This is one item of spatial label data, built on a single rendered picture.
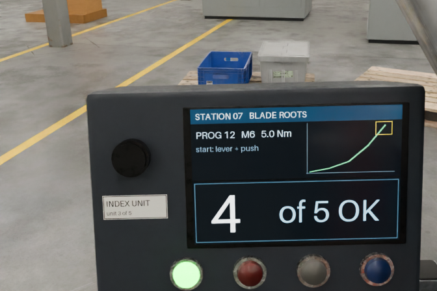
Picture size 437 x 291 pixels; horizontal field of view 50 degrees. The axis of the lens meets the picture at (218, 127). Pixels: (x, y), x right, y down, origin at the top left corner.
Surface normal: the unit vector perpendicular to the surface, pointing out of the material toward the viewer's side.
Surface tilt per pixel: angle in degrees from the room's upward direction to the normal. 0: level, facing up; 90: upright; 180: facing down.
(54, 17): 90
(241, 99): 75
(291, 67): 95
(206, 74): 90
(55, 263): 0
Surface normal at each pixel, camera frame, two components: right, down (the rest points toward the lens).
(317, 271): 0.04, 0.05
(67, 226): -0.02, -0.93
